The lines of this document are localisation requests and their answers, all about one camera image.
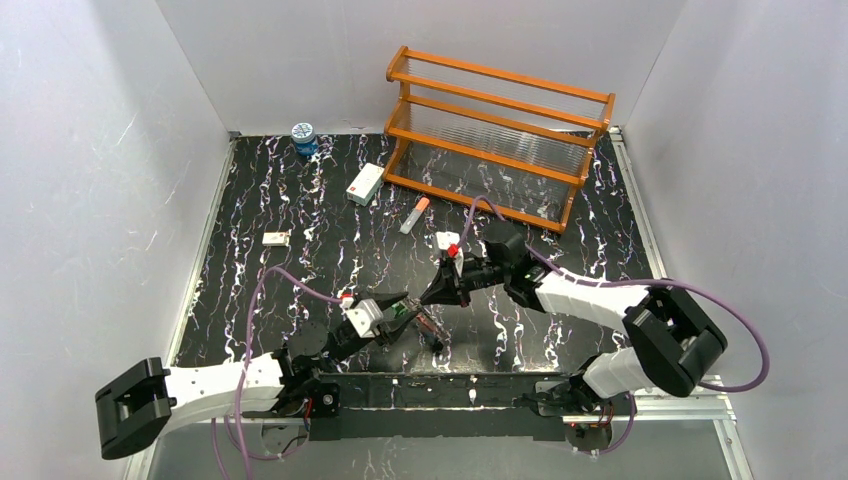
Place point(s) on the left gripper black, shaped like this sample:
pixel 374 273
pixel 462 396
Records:
pixel 383 323

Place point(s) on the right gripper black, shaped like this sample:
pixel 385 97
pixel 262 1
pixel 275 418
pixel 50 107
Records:
pixel 452 279

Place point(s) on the metal key organizer ring red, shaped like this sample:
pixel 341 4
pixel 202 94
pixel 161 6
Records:
pixel 432 334

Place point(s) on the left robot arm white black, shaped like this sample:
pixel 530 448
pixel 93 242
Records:
pixel 151 399

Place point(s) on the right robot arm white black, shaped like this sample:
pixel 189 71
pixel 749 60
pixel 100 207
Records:
pixel 673 342

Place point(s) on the orange capped tube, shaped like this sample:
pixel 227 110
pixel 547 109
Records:
pixel 414 215

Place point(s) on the white red box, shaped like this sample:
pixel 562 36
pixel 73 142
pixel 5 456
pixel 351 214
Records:
pixel 365 185

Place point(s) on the small white card box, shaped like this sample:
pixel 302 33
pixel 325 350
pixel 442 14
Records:
pixel 276 239

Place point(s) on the orange wooden shelf rack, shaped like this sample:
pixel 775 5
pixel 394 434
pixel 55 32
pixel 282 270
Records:
pixel 453 118

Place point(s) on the blue jar with lid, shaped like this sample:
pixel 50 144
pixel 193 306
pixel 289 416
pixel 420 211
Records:
pixel 304 139

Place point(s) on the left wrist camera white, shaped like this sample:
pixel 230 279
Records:
pixel 363 312

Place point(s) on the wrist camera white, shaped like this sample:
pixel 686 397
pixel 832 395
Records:
pixel 448 243
pixel 363 312

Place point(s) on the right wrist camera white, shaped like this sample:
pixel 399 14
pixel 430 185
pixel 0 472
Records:
pixel 448 243

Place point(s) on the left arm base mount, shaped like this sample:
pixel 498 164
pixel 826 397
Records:
pixel 314 399

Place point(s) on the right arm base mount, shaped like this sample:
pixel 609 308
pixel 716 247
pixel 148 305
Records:
pixel 593 430

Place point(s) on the aluminium rail frame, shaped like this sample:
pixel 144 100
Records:
pixel 250 299

